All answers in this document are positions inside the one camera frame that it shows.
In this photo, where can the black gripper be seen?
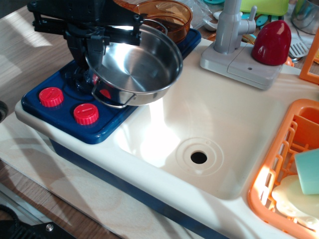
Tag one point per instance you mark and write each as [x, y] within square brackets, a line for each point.
[98, 21]

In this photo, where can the small stainless steel pan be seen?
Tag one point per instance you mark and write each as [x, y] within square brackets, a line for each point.
[129, 75]

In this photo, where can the red stove knob left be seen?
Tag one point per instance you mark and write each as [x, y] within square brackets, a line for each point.
[51, 97]

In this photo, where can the red stove knob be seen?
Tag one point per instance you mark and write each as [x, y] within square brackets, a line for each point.
[51, 97]
[86, 114]

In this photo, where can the blue toy stove top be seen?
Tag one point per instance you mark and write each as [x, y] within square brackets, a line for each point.
[72, 81]

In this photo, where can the red stove knob right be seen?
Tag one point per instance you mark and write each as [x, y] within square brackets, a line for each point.
[86, 114]

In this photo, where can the cream toy kitchen sink unit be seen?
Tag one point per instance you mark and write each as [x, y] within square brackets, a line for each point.
[194, 154]

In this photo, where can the orange transparent plastic saucepan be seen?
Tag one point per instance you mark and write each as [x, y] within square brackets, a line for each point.
[172, 17]

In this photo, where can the grey toy faucet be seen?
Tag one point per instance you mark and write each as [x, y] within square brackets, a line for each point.
[230, 57]

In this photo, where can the dark red toy dispenser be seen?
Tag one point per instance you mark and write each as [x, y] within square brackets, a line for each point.
[272, 44]

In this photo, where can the lime green plastic container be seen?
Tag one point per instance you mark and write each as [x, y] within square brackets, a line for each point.
[268, 7]

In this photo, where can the metal slotted spatula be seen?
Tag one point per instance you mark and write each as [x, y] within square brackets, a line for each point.
[297, 51]

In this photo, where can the orange plastic dish rack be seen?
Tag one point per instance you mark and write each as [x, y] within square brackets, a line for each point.
[298, 132]

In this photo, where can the teal sponge block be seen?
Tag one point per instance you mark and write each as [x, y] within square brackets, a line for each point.
[307, 164]

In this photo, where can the pale yellow plastic plate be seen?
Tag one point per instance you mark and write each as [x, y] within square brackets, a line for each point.
[292, 202]

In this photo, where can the black base plate with screw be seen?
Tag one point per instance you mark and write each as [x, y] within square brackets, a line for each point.
[24, 231]

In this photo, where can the orange plastic frame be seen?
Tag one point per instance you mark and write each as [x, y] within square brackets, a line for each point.
[305, 73]

